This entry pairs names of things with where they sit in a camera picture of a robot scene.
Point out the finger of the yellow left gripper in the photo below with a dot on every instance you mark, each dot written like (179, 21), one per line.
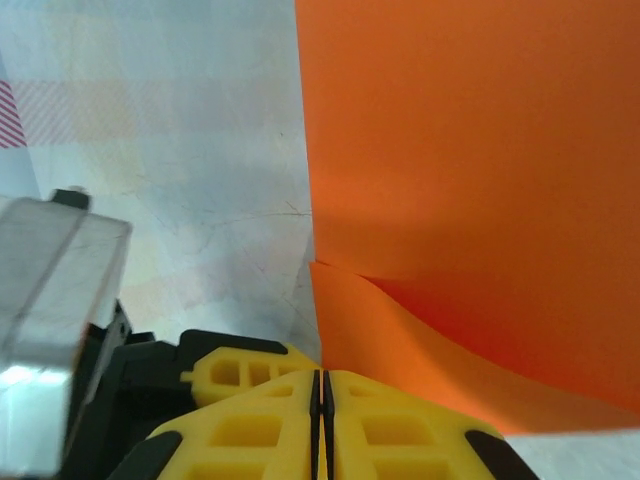
(205, 387)

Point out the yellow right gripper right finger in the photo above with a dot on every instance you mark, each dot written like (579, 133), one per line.
(350, 435)

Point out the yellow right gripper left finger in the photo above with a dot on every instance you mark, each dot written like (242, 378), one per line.
(295, 430)

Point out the orange paper sheet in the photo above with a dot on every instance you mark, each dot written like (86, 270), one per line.
(475, 150)

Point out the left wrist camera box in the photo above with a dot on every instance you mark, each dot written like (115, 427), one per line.
(50, 275)

